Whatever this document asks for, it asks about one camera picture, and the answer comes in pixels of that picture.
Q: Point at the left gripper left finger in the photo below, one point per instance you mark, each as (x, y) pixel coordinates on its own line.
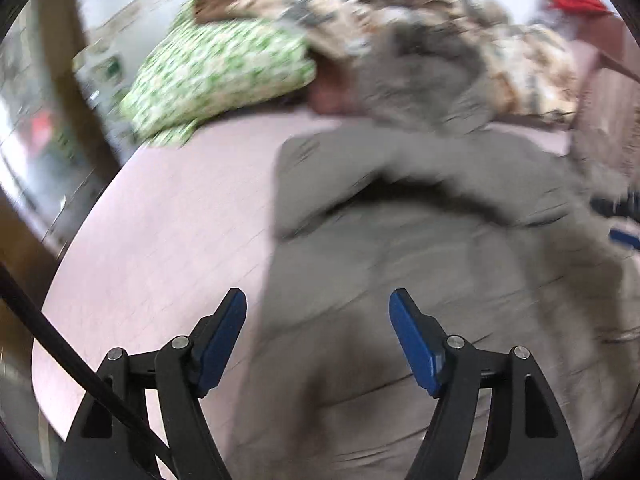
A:
(182, 372)

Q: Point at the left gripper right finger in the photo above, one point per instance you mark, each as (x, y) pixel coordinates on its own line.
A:
(527, 435)

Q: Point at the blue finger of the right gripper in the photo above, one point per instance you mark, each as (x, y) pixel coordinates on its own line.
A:
(624, 238)

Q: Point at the grey quilted jacket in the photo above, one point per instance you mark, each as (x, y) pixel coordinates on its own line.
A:
(489, 234)

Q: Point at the striped brown bed sheet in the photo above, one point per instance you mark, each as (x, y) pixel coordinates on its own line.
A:
(605, 130)

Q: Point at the floral beige blanket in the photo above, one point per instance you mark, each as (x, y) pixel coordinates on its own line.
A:
(530, 68)

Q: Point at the pink quilted bed cover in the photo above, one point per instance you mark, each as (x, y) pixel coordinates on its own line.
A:
(175, 230)

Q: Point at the stained glass wooden door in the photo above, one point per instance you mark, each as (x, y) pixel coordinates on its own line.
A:
(55, 162)

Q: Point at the green patterned pillow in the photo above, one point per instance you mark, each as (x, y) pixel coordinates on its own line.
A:
(199, 71)

